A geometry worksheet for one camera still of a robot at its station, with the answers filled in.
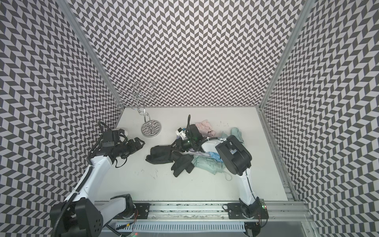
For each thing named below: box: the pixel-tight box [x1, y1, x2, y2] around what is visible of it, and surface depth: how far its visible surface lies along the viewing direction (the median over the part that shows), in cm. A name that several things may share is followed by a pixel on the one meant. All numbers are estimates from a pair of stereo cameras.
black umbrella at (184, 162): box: [170, 154, 195, 178], surface depth 85 cm
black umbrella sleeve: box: [145, 145, 175, 165], surface depth 90 cm
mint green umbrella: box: [191, 155, 233, 182], surface depth 86 cm
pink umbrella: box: [195, 119, 217, 137], surface depth 104 cm
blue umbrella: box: [207, 151, 224, 163], surface depth 90 cm
